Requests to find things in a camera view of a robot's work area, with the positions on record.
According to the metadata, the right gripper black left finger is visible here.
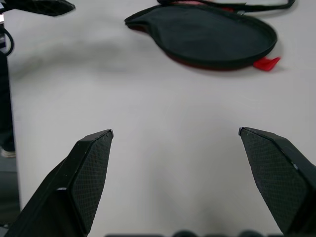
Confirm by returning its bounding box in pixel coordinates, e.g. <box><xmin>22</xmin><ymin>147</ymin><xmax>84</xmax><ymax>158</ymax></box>
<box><xmin>4</xmin><ymin>129</ymin><xmax>115</xmax><ymax>237</ymax></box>

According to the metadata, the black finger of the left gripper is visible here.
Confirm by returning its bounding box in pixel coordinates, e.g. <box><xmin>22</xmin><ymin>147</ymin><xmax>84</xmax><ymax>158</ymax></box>
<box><xmin>0</xmin><ymin>0</ymin><xmax>76</xmax><ymax>17</ymax></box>

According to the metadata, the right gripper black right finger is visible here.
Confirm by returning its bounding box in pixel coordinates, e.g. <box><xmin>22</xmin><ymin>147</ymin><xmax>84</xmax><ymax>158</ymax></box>
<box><xmin>238</xmin><ymin>126</ymin><xmax>316</xmax><ymax>237</ymax></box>

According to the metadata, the light shoe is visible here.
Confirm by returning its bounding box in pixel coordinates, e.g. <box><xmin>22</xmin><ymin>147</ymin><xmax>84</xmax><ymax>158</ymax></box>
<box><xmin>0</xmin><ymin>145</ymin><xmax>17</xmax><ymax>158</ymax></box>

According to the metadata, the red zipper pull tab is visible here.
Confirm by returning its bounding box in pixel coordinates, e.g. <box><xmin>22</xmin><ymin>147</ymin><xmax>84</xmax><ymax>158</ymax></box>
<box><xmin>252</xmin><ymin>56</ymin><xmax>281</xmax><ymax>73</ymax></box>

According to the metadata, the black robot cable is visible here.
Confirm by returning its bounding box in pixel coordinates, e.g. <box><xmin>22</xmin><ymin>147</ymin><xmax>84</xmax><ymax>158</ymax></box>
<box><xmin>0</xmin><ymin>26</ymin><xmax>15</xmax><ymax>56</ymax></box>

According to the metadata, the thin black strap loop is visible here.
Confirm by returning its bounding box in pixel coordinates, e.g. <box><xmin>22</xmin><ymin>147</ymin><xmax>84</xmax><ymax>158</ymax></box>
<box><xmin>197</xmin><ymin>0</ymin><xmax>297</xmax><ymax>13</ymax></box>

